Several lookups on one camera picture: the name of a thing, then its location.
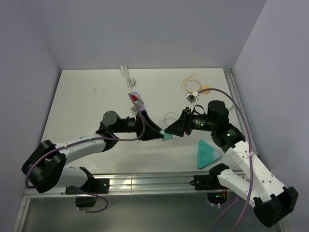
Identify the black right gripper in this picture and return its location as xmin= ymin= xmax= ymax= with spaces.
xmin=165 ymin=106 xmax=216 ymax=136

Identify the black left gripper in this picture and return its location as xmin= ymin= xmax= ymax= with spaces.
xmin=112 ymin=110 xmax=164 ymax=141

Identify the teal charger adapter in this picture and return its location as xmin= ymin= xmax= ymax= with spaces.
xmin=160 ymin=130 xmax=178 ymax=141

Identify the teal charging cable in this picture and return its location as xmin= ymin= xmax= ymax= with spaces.
xmin=159 ymin=111 xmax=183 ymax=132

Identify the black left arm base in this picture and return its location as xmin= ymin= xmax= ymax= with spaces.
xmin=65 ymin=178 xmax=110 ymax=211

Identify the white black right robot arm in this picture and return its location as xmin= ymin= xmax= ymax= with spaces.
xmin=165 ymin=100 xmax=298 ymax=227

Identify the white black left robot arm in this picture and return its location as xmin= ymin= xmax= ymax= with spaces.
xmin=21 ymin=110 xmax=164 ymax=193

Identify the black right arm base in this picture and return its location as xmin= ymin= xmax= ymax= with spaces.
xmin=190 ymin=174 xmax=228 ymax=205

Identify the purple power strip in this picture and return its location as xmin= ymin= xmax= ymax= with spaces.
xmin=128 ymin=91 xmax=147 ymax=114

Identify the teal triangular power strip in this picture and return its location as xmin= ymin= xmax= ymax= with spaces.
xmin=197 ymin=140 xmax=222 ymax=170

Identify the small white block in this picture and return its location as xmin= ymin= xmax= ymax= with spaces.
xmin=227 ymin=104 xmax=234 ymax=112

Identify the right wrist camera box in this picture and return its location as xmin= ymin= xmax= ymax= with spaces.
xmin=185 ymin=91 xmax=199 ymax=109

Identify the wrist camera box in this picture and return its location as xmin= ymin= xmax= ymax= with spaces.
xmin=185 ymin=91 xmax=199 ymax=109
xmin=129 ymin=93 xmax=145 ymax=114

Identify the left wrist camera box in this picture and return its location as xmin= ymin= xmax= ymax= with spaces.
xmin=129 ymin=93 xmax=145 ymax=114

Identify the yellow thin cable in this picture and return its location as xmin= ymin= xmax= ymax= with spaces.
xmin=181 ymin=73 xmax=205 ymax=94

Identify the aluminium front rail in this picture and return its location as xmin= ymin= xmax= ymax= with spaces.
xmin=94 ymin=171 xmax=209 ymax=197

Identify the aluminium rail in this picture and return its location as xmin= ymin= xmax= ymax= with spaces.
xmin=223 ymin=68 xmax=256 ymax=155
xmin=94 ymin=171 xmax=209 ymax=197

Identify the white coiled power cord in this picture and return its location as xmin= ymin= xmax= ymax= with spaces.
xmin=118 ymin=65 xmax=137 ymax=93

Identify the aluminium right rail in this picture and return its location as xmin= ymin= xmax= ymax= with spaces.
xmin=223 ymin=68 xmax=256 ymax=155

